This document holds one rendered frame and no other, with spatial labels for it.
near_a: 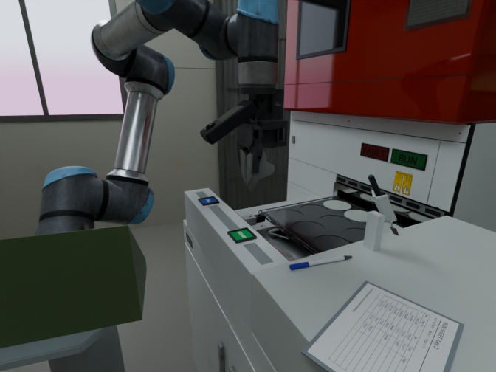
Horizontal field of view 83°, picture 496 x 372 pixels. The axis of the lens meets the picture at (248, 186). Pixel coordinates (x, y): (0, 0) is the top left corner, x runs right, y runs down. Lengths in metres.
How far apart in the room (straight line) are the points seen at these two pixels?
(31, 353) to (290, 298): 0.51
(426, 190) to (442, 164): 0.09
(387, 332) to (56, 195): 0.73
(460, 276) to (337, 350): 0.33
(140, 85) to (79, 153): 2.06
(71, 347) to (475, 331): 0.71
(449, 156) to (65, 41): 2.69
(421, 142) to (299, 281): 0.62
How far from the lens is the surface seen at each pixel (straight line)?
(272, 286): 0.54
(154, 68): 0.94
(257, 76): 0.54
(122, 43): 0.78
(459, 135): 0.94
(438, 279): 0.66
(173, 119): 2.81
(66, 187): 0.80
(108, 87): 2.80
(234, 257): 0.64
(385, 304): 0.54
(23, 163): 3.08
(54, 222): 0.77
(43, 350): 0.75
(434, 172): 0.98
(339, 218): 0.99
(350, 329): 0.48
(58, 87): 2.88
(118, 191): 0.84
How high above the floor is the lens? 1.29
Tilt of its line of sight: 18 degrees down
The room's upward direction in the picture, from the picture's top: straight up
